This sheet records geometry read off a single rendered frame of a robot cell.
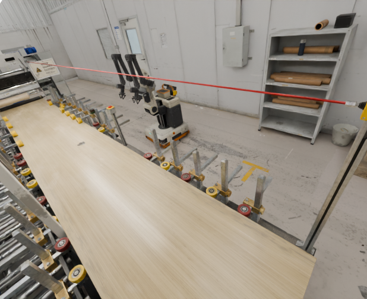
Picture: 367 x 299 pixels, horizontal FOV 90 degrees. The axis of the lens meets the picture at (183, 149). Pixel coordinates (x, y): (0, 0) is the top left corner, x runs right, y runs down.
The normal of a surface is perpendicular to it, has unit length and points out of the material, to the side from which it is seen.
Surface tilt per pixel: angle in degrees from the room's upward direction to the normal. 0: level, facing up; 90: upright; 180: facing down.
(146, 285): 0
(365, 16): 90
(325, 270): 0
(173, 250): 0
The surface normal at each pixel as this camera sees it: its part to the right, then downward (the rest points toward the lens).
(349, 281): -0.15, -0.80
